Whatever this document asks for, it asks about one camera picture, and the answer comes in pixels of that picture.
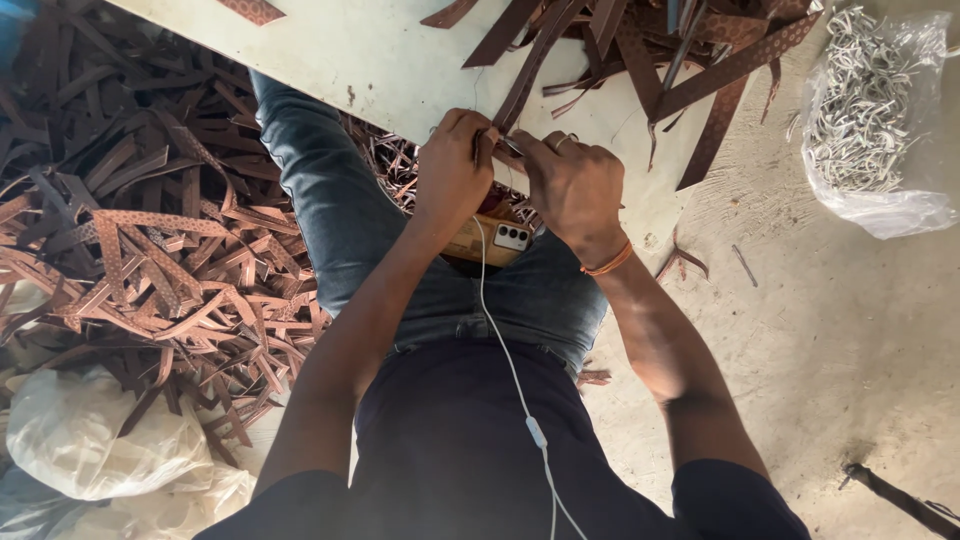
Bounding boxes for person's right hand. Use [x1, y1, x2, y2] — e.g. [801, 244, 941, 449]
[508, 128, 631, 269]

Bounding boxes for person's left hand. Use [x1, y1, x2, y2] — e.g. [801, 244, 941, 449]
[414, 108, 501, 231]

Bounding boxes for long brown patterned leather strap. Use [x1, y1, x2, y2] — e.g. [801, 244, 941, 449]
[491, 0, 588, 138]

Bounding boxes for orange thread wristband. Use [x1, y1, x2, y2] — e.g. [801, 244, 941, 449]
[579, 240, 635, 278]

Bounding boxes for gold smartphone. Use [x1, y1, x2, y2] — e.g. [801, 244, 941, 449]
[442, 214, 534, 268]

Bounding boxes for person's blue jeans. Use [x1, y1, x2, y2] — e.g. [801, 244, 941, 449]
[249, 69, 610, 376]

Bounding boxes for brown leather scrap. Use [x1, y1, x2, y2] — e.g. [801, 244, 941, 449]
[655, 228, 711, 284]

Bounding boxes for grey metal bar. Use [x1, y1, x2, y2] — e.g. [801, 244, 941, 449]
[662, 0, 711, 91]

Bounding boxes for thin dark sliver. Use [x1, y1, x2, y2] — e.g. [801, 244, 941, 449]
[732, 244, 759, 288]

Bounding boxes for person's dark shirt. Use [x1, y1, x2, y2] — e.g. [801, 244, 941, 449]
[193, 341, 813, 540]

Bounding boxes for clear bag of white clips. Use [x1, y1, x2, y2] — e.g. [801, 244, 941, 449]
[787, 6, 960, 241]

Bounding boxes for heap of brown leather strips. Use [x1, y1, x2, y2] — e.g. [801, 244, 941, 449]
[0, 6, 541, 468]

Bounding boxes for white plastic bag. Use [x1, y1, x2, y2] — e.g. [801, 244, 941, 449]
[3, 366, 258, 535]

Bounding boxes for blue plastic sheet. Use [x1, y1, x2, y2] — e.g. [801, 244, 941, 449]
[0, 0, 40, 72]

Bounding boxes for grey plastic bag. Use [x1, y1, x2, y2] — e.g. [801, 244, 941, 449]
[0, 463, 99, 540]

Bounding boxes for pile of brown patterned straps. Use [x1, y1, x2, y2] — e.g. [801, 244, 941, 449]
[420, 0, 825, 192]

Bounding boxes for white earphone cable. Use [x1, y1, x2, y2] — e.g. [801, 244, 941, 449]
[471, 214, 590, 540]

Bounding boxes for short brown patterned strap piece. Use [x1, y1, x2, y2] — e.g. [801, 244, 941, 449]
[217, 0, 287, 27]

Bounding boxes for black strap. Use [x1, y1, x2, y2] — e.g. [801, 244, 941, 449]
[840, 462, 960, 540]

